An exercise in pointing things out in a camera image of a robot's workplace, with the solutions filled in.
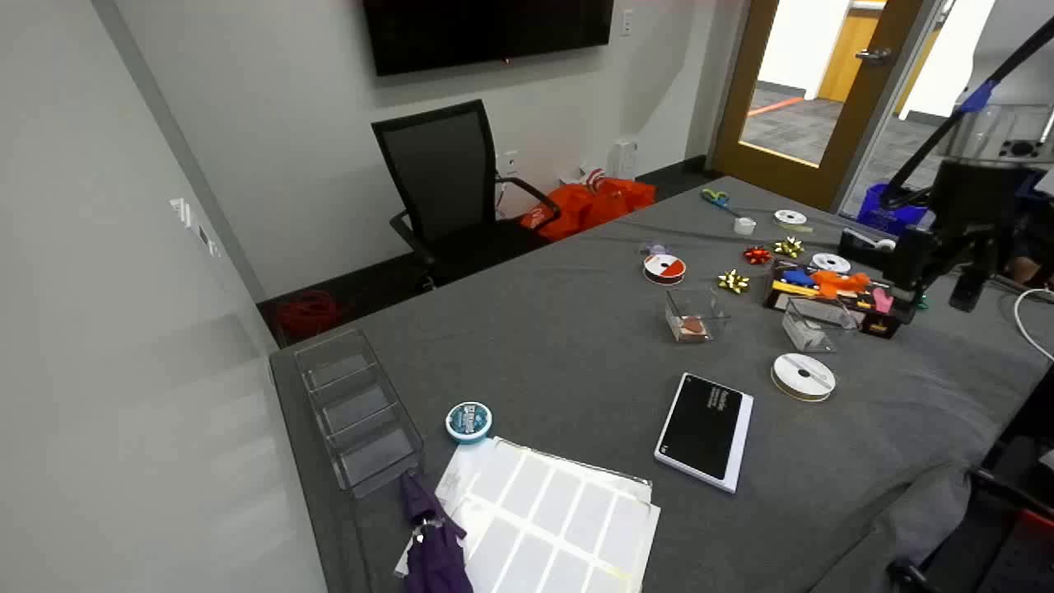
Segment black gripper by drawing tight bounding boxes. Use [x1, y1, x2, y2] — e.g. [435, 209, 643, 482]
[896, 161, 1043, 316]

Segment black box tray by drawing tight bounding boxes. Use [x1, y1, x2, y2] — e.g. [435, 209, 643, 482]
[765, 259, 910, 341]

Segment clear plastic tape box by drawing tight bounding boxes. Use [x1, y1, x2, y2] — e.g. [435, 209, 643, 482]
[780, 310, 866, 354]

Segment black tape dispenser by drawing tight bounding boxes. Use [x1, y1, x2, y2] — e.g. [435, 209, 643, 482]
[836, 220, 906, 274]

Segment blue tape roll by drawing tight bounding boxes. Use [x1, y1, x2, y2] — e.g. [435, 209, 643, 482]
[442, 398, 496, 448]

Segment clear plastic organizer tray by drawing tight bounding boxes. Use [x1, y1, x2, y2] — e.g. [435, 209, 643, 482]
[288, 332, 429, 504]

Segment red floor object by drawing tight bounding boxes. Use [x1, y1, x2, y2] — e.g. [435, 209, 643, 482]
[269, 286, 348, 341]

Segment blue bag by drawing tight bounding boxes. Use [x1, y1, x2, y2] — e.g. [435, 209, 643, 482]
[852, 179, 937, 236]

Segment wooden glass door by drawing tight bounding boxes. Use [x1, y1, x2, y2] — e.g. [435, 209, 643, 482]
[709, 0, 937, 209]

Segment blue green scissors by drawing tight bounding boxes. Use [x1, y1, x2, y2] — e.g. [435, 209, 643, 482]
[697, 185, 743, 217]

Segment clear box with small items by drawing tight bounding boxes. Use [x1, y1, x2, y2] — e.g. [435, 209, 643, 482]
[659, 286, 731, 346]

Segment red and white ribbon spool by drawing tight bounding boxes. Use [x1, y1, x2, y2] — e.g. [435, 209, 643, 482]
[638, 246, 691, 286]

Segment black chair with red trim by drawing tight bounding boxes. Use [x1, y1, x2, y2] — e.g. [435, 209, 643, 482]
[885, 366, 1054, 593]

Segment orange plastic bag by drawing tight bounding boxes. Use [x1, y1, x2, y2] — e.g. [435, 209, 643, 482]
[519, 174, 663, 243]

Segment grey tablecloth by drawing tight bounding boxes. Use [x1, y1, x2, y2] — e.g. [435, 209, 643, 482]
[267, 174, 1054, 593]

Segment white label sheets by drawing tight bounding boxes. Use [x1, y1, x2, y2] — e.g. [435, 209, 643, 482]
[433, 436, 666, 593]

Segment black mesh office chair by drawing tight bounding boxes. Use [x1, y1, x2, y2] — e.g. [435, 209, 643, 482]
[369, 96, 567, 288]

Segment purple cloth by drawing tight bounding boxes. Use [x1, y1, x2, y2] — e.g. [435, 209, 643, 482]
[392, 466, 476, 593]

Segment white cable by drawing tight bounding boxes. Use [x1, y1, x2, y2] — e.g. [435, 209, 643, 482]
[1012, 284, 1054, 361]

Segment black tablet white frame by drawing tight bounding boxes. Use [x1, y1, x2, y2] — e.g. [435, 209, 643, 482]
[651, 370, 759, 494]

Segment black wall television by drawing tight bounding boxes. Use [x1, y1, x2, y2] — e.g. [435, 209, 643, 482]
[358, 0, 616, 78]

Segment white wall fitting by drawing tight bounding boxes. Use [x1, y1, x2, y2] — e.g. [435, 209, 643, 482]
[167, 195, 221, 257]

